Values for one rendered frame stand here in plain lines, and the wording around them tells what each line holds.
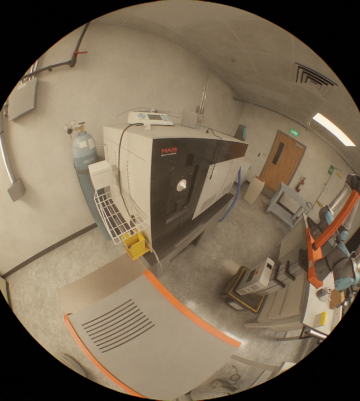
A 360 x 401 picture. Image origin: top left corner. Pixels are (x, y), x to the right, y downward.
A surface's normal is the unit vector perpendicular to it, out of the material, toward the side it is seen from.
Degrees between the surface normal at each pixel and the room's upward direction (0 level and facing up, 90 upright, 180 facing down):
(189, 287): 0
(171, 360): 0
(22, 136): 90
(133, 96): 90
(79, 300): 0
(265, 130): 90
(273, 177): 90
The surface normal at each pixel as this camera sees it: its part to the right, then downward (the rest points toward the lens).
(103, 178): 0.70, 0.54
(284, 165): -0.69, 0.36
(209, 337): 0.16, -0.76
